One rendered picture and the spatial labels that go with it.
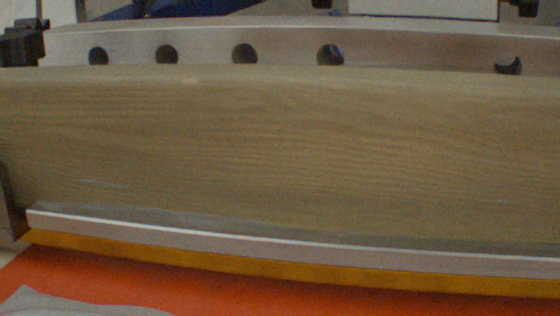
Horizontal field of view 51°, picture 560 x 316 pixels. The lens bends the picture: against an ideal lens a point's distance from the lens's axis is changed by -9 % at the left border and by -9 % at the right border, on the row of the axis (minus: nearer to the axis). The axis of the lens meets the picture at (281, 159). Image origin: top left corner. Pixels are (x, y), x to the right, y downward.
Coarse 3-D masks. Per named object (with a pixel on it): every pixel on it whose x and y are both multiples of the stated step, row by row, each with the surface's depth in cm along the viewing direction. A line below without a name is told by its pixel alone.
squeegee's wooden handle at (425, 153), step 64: (192, 64) 29; (0, 128) 30; (64, 128) 29; (128, 128) 28; (192, 128) 27; (256, 128) 26; (320, 128) 26; (384, 128) 25; (448, 128) 24; (512, 128) 24; (64, 192) 30; (128, 192) 29; (192, 192) 28; (256, 192) 27; (320, 192) 27; (384, 192) 26; (448, 192) 25; (512, 192) 24
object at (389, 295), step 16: (384, 288) 30; (384, 304) 29; (400, 304) 29; (416, 304) 28; (432, 304) 28; (448, 304) 28; (464, 304) 28; (480, 304) 28; (496, 304) 28; (512, 304) 28; (528, 304) 27; (544, 304) 27
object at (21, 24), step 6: (24, 18) 57; (30, 18) 57; (36, 18) 57; (42, 18) 59; (48, 18) 58; (18, 24) 57; (24, 24) 57; (30, 24) 57; (36, 24) 57; (42, 24) 58; (48, 24) 59; (6, 30) 56; (12, 30) 56; (18, 30) 56; (24, 30) 55; (36, 30) 57; (42, 30) 58; (36, 60) 57; (36, 66) 57
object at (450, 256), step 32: (32, 224) 30; (64, 224) 29; (96, 224) 29; (128, 224) 28; (160, 224) 28; (192, 224) 28; (224, 224) 28; (256, 256) 27; (288, 256) 27; (320, 256) 26; (352, 256) 26; (384, 256) 25; (416, 256) 25; (448, 256) 25; (480, 256) 24; (512, 256) 24; (544, 256) 24
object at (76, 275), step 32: (32, 256) 34; (64, 256) 34; (96, 256) 34; (0, 288) 31; (32, 288) 31; (64, 288) 31; (96, 288) 31; (128, 288) 31; (160, 288) 31; (192, 288) 31; (224, 288) 31; (256, 288) 31; (288, 288) 30; (320, 288) 30; (352, 288) 30
